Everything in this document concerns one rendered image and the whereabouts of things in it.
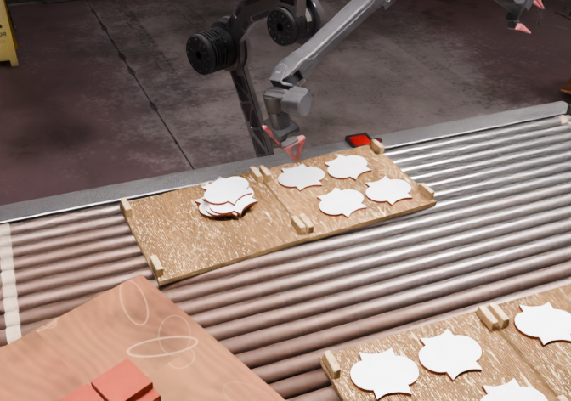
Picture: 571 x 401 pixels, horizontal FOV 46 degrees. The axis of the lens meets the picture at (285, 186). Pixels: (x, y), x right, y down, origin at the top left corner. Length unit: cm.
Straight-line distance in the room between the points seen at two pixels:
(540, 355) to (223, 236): 82
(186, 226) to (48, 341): 56
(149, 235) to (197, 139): 229
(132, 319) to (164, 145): 265
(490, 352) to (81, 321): 87
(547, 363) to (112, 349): 91
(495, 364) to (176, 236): 84
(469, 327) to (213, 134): 275
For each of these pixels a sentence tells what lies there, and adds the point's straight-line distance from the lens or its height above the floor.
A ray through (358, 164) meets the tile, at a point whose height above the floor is 94.
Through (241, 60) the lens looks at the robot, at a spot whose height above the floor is 85.
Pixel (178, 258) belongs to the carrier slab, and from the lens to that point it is 174.
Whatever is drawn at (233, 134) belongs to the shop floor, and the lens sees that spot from 411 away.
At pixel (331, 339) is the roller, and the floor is 91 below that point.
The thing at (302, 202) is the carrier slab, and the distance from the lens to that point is 192.
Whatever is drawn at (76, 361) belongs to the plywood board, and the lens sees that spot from 140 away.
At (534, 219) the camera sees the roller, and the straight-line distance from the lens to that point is 204.
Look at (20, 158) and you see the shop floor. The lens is 409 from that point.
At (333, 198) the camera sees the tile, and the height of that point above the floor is 94.
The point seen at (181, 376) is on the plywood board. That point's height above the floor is 104.
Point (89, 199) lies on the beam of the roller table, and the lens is 202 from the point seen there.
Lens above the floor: 206
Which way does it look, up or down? 34 degrees down
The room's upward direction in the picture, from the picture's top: 2 degrees clockwise
